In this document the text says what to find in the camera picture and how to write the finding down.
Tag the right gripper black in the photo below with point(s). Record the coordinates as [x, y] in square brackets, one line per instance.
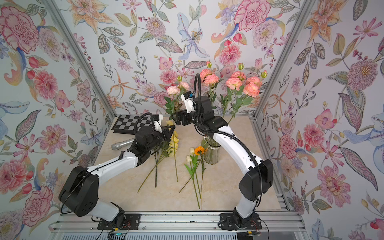
[181, 116]

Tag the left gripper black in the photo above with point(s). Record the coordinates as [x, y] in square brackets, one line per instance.
[166, 135]

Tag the yellow flower bunch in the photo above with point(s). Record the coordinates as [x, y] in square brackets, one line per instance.
[174, 145]

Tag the pink flower stem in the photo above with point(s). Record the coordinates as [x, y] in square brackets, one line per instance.
[242, 87]
[173, 100]
[210, 80]

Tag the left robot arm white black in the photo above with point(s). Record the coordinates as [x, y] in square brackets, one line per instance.
[80, 193]

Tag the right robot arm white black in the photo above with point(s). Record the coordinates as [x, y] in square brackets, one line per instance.
[257, 173]

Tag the clear glass vase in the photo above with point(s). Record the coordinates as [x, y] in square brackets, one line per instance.
[212, 150]

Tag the black white checkerboard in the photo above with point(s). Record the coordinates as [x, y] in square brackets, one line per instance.
[131, 124]

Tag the orange and red flower stems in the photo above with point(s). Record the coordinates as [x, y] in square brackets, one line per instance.
[195, 167]

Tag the grey metal cylinder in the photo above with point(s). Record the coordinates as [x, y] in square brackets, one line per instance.
[122, 145]

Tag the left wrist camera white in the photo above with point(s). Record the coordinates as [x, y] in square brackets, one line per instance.
[157, 119]

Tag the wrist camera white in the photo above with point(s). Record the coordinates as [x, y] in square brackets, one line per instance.
[188, 100]
[157, 119]

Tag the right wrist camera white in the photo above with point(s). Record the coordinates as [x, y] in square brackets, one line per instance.
[188, 100]

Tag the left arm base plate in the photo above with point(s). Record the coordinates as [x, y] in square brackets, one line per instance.
[132, 221]

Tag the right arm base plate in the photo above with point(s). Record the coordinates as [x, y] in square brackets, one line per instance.
[232, 222]

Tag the aluminium front rail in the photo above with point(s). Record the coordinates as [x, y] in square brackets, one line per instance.
[200, 221]

